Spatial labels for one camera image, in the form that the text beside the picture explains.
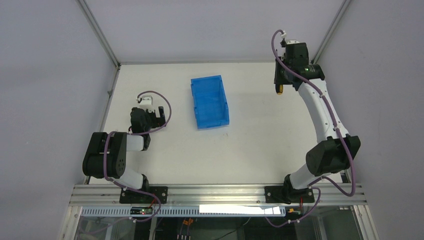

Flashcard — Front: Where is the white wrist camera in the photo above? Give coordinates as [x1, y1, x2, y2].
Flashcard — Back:
[280, 30, 300, 48]
[137, 95, 155, 113]

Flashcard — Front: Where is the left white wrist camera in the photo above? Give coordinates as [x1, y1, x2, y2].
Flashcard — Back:
[137, 95, 155, 113]

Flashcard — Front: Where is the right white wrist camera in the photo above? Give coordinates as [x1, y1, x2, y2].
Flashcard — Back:
[280, 30, 300, 48]

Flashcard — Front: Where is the small green circuit board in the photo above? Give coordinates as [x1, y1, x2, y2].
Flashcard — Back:
[130, 207, 154, 216]

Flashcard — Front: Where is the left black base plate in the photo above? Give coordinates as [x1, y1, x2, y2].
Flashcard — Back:
[119, 186, 168, 204]

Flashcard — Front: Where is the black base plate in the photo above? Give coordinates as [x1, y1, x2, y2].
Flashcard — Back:
[119, 186, 168, 204]
[264, 185, 315, 205]

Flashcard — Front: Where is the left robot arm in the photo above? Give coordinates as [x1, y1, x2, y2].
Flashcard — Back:
[82, 106, 166, 192]

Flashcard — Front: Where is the black yellow screwdriver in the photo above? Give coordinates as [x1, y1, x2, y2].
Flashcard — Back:
[275, 84, 284, 95]

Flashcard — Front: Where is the aluminium front rail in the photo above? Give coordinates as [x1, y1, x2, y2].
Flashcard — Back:
[69, 183, 368, 207]

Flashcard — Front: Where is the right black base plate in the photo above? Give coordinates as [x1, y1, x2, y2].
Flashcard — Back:
[264, 185, 315, 205]

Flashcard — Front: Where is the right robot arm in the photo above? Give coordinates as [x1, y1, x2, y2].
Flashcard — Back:
[273, 40, 361, 204]

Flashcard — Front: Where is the blue plastic bin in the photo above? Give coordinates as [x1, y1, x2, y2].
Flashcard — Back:
[190, 75, 230, 130]

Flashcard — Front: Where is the slotted cable duct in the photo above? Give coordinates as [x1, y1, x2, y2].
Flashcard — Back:
[81, 204, 286, 218]

